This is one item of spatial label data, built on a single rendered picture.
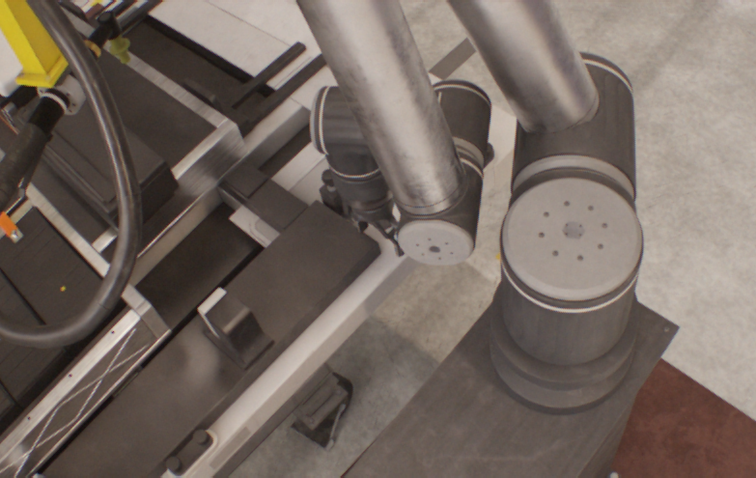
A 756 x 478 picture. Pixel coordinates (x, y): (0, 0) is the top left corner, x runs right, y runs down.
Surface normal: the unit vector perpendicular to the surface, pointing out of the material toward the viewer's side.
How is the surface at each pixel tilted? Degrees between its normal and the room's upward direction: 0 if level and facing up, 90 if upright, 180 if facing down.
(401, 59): 82
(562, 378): 0
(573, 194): 6
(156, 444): 0
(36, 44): 90
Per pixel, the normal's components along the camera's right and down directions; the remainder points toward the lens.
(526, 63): 0.00, 0.81
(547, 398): -0.22, -0.17
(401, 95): 0.42, 0.68
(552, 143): -0.50, -0.52
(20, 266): -0.13, -0.53
